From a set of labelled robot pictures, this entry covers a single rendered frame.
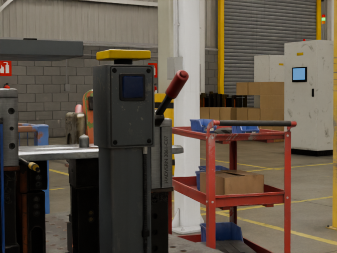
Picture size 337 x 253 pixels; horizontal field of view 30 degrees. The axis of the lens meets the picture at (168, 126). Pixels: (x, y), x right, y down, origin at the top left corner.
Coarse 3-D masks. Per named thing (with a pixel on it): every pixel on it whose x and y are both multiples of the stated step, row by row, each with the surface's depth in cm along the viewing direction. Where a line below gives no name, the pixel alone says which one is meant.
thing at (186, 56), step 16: (176, 0) 500; (192, 0) 500; (176, 16) 501; (192, 16) 500; (176, 32) 501; (192, 32) 501; (176, 48) 502; (192, 48) 501; (176, 64) 496; (192, 64) 502; (192, 80) 503; (192, 96) 503; (176, 112) 509; (192, 112) 504; (176, 144) 511; (192, 144) 505; (176, 160) 512; (192, 160) 506; (176, 176) 512; (176, 192) 513; (176, 208) 514; (192, 208) 508; (176, 224) 509; (192, 224) 509
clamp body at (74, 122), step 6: (66, 114) 141; (72, 114) 138; (78, 114) 133; (84, 114) 134; (66, 120) 141; (72, 120) 136; (78, 120) 133; (84, 120) 133; (66, 126) 141; (72, 126) 137; (78, 126) 133; (84, 126) 133; (66, 132) 141; (72, 132) 137; (78, 132) 133; (84, 132) 133; (66, 138) 141; (72, 138) 137; (78, 138) 133; (66, 144) 142; (72, 246) 139; (72, 252) 139
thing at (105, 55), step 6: (96, 54) 88; (102, 54) 86; (108, 54) 83; (114, 54) 83; (120, 54) 84; (126, 54) 84; (132, 54) 84; (138, 54) 85; (144, 54) 85; (150, 54) 86; (102, 60) 88; (108, 60) 89; (114, 60) 86; (120, 60) 86; (126, 60) 86; (132, 60) 89; (138, 60) 89
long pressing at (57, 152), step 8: (72, 144) 127; (24, 152) 106; (32, 152) 107; (40, 152) 107; (48, 152) 108; (56, 152) 108; (64, 152) 109; (72, 152) 110; (80, 152) 110; (88, 152) 111; (96, 152) 111; (176, 152) 118; (32, 160) 107; (40, 160) 107
